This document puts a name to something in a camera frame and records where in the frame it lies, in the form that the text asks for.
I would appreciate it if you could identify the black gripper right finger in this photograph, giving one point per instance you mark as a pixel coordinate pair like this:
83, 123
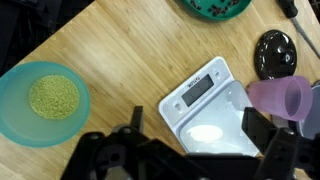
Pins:
286, 153

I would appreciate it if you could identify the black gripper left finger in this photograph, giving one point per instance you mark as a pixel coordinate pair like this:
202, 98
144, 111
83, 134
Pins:
110, 156

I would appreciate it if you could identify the green grain pile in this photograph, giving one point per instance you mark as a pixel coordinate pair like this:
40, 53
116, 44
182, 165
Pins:
54, 97

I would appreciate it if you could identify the translucent blue plastic cup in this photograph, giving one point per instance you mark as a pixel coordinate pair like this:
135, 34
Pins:
16, 110

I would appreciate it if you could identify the translucent purple plastic cup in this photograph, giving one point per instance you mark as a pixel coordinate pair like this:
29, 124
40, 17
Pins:
276, 96

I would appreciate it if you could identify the green round plate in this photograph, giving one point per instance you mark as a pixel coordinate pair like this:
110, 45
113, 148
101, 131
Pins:
206, 16

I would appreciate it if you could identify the white digital kitchen scale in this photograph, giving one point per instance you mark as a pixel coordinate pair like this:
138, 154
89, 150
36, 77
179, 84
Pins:
213, 113

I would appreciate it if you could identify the black round lid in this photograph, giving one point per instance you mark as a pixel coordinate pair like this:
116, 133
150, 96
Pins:
275, 53

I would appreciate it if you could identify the scattered dark coffee beans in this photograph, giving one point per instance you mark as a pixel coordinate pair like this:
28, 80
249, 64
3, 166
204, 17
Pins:
216, 8

